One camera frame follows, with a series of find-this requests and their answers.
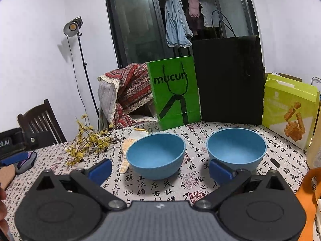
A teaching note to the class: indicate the blue bowl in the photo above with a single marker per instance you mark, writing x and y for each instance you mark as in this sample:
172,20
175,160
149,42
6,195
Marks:
157,156
237,148

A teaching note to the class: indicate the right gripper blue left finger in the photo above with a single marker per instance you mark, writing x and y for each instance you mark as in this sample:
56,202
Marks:
89,181

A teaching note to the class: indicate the black paper bag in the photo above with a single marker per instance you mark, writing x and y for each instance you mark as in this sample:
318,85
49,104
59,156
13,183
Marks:
230,78

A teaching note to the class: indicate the calligraphy print tablecloth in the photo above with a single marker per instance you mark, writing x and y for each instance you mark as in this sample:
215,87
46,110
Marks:
191,182

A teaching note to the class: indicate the pink small suitcase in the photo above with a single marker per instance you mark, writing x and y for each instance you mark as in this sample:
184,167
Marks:
7,175

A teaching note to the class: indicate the dark wooden chair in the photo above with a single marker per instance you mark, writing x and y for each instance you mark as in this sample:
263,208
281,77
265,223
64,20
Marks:
41,124

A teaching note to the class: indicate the dark sliding glass door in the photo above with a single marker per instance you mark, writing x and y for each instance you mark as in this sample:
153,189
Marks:
139,31

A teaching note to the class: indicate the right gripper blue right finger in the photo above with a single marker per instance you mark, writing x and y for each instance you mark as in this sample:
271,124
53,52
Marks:
230,182

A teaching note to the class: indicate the hanging pink garment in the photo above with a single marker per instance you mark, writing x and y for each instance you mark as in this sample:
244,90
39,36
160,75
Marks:
193,7

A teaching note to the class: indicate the hanging blue shirt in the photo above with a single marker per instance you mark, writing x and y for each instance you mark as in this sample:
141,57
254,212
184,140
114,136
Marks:
177,29

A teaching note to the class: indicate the orange plastic scoop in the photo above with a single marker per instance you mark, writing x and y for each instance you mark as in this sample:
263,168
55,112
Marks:
308,195

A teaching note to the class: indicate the green paper shopping bag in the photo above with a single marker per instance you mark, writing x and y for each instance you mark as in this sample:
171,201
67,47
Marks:
175,92

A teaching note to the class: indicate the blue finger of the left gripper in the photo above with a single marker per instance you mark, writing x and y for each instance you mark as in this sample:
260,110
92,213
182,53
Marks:
12,158

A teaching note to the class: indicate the grey purple cloth pouch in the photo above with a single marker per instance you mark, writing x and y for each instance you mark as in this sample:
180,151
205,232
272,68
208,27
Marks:
23,166

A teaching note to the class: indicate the studio lamp on stand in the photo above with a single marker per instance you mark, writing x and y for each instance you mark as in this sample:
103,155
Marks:
73,34

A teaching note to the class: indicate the green snack box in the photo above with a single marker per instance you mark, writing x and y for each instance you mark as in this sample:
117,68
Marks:
290,109

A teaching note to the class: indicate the red patterned blanket on chair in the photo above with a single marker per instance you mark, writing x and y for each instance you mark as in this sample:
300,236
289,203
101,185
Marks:
121,92

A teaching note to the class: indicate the yellow dotted work glove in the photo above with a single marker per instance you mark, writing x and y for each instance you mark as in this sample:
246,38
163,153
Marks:
135,135

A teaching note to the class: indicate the yellow flower branches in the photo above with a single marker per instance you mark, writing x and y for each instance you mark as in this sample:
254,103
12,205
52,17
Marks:
89,141

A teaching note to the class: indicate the hanging white garment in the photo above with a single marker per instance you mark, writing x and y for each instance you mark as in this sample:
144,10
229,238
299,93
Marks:
206,10

